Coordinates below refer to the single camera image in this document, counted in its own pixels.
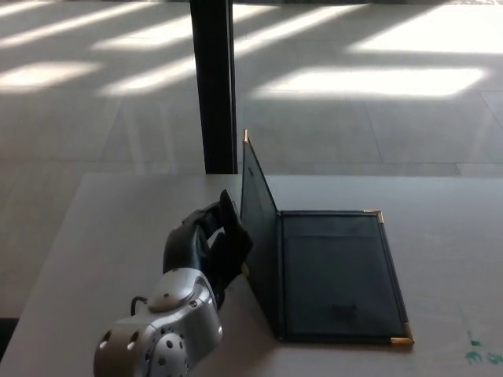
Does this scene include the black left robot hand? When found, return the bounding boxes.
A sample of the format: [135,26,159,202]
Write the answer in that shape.
[162,188,254,308]

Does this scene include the dark diary with gold corners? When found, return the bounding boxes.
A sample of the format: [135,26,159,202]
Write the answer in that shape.
[239,129,415,346]

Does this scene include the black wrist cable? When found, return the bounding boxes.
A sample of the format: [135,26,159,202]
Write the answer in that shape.
[130,295,150,316]

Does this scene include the black vertical window frame post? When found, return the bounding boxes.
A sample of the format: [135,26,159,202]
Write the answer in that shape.
[189,0,239,174]

